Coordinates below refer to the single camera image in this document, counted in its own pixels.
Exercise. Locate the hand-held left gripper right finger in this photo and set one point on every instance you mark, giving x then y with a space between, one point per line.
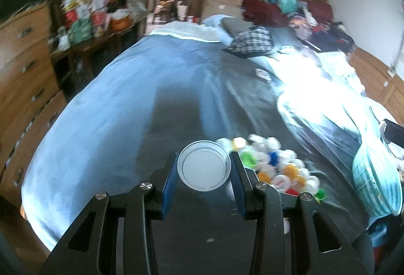
240 186

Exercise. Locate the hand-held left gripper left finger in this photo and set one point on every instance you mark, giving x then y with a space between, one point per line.
169 188

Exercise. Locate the wide white plastic jar lid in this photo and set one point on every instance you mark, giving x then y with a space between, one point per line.
203 169

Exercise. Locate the pile of plastic bottle caps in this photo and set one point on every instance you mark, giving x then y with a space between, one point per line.
281 167

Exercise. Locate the teal striped basket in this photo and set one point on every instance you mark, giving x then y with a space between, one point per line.
375 180

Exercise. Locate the grey bed sheet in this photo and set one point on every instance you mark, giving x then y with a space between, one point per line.
126 104

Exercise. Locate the small white square box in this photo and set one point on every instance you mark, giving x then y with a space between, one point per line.
263 75

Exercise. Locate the heap of mixed clothes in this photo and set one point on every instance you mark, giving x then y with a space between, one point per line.
322 25

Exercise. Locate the plaid cloth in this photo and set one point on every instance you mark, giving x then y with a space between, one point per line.
252 41

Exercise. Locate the white fluffy towel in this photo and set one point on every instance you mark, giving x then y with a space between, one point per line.
183 31

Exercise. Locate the dark wooden table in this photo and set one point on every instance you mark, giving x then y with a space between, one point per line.
85 53

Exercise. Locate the grey folded pillow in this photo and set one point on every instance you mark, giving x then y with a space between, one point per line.
236 25

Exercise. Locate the light blue pillow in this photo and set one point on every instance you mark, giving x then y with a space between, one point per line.
214 25

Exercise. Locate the teal plastic bag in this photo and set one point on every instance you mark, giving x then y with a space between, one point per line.
285 2

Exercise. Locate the dark red cloth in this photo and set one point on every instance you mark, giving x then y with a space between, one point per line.
262 9

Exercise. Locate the wooden dresser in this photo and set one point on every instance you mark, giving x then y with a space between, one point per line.
22 79

